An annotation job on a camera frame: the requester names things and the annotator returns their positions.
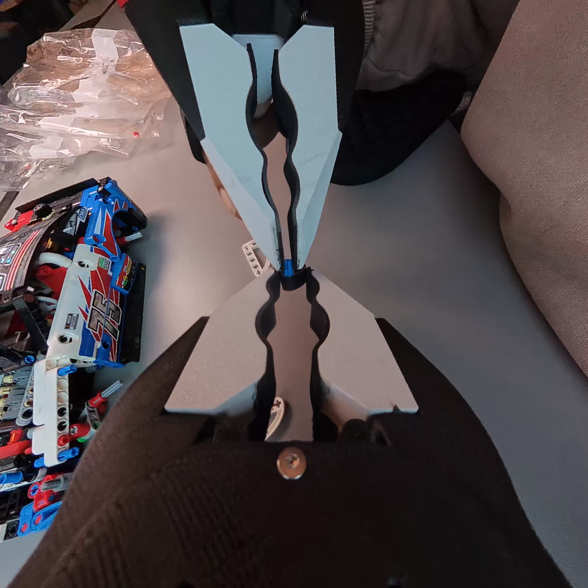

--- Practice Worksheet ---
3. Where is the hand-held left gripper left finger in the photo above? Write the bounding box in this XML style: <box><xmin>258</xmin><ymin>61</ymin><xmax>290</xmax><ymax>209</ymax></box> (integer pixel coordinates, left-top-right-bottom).
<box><xmin>163</xmin><ymin>270</ymin><xmax>282</xmax><ymax>440</ymax></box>

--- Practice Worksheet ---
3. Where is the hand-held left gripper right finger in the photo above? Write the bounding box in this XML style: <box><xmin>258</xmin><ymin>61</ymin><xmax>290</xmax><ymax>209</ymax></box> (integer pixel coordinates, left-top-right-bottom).
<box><xmin>306</xmin><ymin>269</ymin><xmax>420</xmax><ymax>440</ymax></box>

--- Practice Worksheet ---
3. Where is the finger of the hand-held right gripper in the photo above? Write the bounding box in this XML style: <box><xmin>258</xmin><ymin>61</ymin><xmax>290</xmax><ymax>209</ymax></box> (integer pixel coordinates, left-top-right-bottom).
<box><xmin>178</xmin><ymin>24</ymin><xmax>285</xmax><ymax>271</ymax></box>
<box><xmin>272</xmin><ymin>24</ymin><xmax>344</xmax><ymax>268</ymax></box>

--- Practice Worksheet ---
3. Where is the white curved panel piece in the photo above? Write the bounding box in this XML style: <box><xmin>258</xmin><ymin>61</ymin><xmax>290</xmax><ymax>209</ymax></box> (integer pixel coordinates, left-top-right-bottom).
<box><xmin>266</xmin><ymin>397</ymin><xmax>288</xmax><ymax>442</ymax></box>

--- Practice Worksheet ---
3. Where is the white rectangular frame piece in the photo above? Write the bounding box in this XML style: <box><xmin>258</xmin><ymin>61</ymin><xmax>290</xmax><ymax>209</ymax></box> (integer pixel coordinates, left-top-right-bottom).
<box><xmin>240</xmin><ymin>240</ymin><xmax>269</xmax><ymax>276</ymax></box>

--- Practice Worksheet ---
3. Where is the black triangular connector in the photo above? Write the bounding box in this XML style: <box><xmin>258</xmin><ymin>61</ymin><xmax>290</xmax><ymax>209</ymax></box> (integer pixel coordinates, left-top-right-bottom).
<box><xmin>277</xmin><ymin>269</ymin><xmax>309</xmax><ymax>291</ymax></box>

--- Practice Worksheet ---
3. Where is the person's right hand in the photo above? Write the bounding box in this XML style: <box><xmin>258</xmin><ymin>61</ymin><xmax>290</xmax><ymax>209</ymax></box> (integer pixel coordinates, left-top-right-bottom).
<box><xmin>185</xmin><ymin>125</ymin><xmax>242</xmax><ymax>222</ymax></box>

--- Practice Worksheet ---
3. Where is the black mesh cushion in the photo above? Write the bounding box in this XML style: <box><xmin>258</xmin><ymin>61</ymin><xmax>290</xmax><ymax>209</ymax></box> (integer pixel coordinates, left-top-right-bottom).
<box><xmin>331</xmin><ymin>87</ymin><xmax>474</xmax><ymax>187</ymax></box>

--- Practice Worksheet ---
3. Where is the pile of clear plastic bags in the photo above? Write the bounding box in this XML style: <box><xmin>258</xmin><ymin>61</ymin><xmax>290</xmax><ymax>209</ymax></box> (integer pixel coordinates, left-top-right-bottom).
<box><xmin>0</xmin><ymin>28</ymin><xmax>177</xmax><ymax>191</ymax></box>

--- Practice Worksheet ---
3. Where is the toy brick race car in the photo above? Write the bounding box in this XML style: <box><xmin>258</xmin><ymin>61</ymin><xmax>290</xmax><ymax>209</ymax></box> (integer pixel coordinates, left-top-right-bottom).
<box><xmin>0</xmin><ymin>177</ymin><xmax>149</xmax><ymax>543</ymax></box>

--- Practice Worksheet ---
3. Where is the person's beige sweatshirt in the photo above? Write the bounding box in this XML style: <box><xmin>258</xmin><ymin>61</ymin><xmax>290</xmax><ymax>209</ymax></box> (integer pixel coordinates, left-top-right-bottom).
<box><xmin>459</xmin><ymin>0</ymin><xmax>588</xmax><ymax>377</ymax></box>

